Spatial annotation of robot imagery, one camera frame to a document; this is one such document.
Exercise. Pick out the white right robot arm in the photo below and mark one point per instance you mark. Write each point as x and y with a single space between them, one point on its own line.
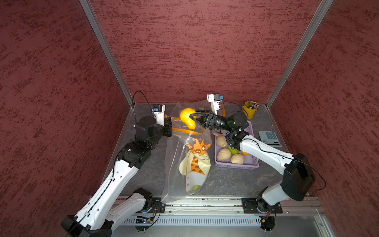
297 174

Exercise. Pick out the aluminium corner post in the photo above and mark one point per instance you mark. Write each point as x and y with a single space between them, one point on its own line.
91 16
301 47

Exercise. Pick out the lilac perforated plastic basket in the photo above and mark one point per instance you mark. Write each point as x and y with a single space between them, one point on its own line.
250 162

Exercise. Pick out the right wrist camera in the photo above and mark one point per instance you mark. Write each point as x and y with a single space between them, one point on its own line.
215 100

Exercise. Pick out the aluminium corner post right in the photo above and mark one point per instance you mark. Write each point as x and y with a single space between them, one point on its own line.
301 47

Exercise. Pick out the aluminium corner post left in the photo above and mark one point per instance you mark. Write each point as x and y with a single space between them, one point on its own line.
91 16

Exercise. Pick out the orange fruit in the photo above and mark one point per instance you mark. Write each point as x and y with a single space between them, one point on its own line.
186 119

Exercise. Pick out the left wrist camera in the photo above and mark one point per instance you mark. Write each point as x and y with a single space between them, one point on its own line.
158 111

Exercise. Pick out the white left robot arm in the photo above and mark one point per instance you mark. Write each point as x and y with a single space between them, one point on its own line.
112 186

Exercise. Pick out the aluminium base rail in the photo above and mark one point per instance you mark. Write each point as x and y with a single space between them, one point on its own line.
196 211

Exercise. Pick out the clear bag with green fruit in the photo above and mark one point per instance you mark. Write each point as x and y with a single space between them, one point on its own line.
187 160

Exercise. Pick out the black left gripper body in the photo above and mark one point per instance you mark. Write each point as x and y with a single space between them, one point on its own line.
160 131

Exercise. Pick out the beige pear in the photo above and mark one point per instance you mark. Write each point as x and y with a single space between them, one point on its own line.
238 159
221 142
224 155

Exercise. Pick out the beige pear top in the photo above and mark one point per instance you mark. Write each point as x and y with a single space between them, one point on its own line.
221 142

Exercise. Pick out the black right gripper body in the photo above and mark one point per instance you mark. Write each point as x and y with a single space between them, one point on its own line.
220 121

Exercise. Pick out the green pear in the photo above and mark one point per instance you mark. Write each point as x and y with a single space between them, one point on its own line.
233 150

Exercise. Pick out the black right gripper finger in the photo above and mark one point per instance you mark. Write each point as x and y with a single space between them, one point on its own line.
200 122
198 113

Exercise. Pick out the grey desk calculator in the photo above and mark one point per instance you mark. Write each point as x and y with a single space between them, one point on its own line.
270 138

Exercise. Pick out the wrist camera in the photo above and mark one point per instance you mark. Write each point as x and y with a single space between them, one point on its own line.
158 111
215 100

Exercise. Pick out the yellow pen cup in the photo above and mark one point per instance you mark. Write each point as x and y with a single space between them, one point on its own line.
249 113

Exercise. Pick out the pens in cup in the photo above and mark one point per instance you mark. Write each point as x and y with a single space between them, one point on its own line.
252 105

